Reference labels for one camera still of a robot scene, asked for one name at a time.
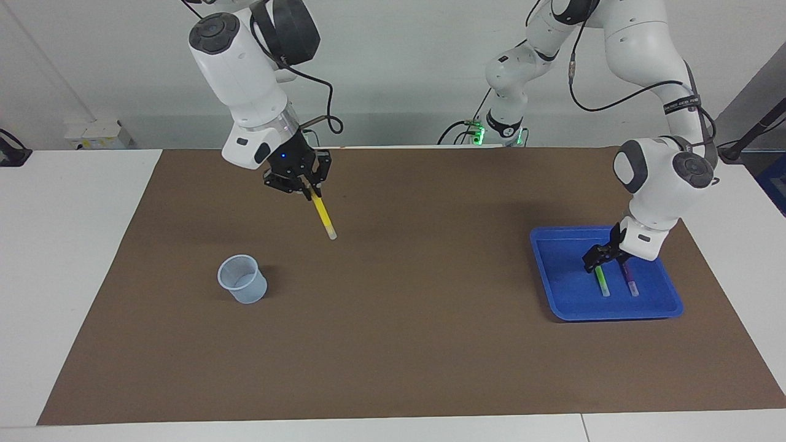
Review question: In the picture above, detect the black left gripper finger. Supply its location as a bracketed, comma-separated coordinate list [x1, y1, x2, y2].
[582, 243, 616, 274]

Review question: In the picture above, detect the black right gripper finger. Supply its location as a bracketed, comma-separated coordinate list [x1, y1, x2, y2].
[304, 153, 333, 202]
[263, 171, 303, 195]

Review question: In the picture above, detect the purple pen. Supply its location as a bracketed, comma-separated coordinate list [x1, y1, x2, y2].
[620, 261, 640, 297]

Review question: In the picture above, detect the yellow pen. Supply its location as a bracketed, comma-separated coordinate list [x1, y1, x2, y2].
[309, 189, 338, 241]

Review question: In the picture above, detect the blue plastic tray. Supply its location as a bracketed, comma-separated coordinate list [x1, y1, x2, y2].
[529, 225, 684, 322]

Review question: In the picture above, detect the clear plastic cup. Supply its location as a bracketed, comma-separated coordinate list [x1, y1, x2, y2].
[217, 254, 268, 304]

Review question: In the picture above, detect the black stand with pole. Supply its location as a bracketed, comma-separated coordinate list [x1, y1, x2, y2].
[715, 98, 786, 164]

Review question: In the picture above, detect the blue box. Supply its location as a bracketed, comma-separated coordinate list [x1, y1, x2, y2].
[754, 153, 786, 217]

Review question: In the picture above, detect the brown table mat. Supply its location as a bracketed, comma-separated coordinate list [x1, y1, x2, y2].
[37, 146, 786, 425]

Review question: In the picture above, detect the white power strip box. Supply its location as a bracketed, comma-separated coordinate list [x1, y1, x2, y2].
[64, 118, 133, 151]

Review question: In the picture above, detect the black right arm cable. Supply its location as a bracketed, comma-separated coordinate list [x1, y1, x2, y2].
[249, 0, 343, 134]

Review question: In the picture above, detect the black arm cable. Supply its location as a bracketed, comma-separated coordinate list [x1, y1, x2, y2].
[568, 0, 719, 161]
[249, 0, 343, 134]

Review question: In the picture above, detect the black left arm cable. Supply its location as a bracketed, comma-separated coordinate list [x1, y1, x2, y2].
[568, 0, 719, 161]

